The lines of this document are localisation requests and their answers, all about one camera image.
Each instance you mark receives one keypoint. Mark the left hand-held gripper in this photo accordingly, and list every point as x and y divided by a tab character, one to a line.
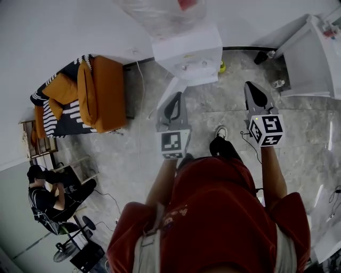
174	142

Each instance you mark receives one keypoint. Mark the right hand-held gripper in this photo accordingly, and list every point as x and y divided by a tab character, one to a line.
269	128

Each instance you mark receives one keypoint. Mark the person's right forearm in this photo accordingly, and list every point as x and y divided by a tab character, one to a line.
273	176

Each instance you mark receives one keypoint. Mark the person's left forearm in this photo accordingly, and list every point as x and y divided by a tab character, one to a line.
161	181

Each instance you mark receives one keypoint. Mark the white leaning panel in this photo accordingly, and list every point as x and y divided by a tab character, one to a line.
170	92

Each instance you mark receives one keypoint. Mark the clear plastic bottle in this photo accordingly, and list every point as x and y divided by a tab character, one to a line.
279	83
271	54

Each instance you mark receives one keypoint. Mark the black bottle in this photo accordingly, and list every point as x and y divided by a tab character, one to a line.
260	57

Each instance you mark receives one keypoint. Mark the yellow green small object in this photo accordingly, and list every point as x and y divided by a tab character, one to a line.
222	67

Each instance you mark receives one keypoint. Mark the person's white shoe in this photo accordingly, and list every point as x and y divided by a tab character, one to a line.
221	132

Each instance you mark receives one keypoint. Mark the person's right leg black trousers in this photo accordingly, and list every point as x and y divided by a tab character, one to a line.
223	149

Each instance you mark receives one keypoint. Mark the white cabinet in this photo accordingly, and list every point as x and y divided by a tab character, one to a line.
309	58

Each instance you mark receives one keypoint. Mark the orange sofa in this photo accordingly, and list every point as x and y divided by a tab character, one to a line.
109	93

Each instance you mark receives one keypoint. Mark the black white striped blanket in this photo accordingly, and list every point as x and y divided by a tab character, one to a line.
70	117

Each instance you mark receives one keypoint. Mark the person's red shirt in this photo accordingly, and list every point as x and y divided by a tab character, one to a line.
213	213

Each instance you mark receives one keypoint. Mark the large orange cushion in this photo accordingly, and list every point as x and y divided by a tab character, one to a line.
61	89

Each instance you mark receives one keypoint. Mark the wooden side shelf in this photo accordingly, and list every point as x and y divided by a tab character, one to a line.
40	146

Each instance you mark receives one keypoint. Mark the white side table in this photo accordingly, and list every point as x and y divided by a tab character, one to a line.
326	229

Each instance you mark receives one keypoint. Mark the black floor fan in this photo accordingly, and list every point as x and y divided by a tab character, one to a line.
80	232

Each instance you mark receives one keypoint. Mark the black office chair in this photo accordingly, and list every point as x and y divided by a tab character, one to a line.
57	225

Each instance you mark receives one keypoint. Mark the black plastic crate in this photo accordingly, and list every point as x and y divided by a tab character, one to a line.
89	257

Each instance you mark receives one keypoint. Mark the wooden stool frame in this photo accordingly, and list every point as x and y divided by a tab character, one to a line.
80	168

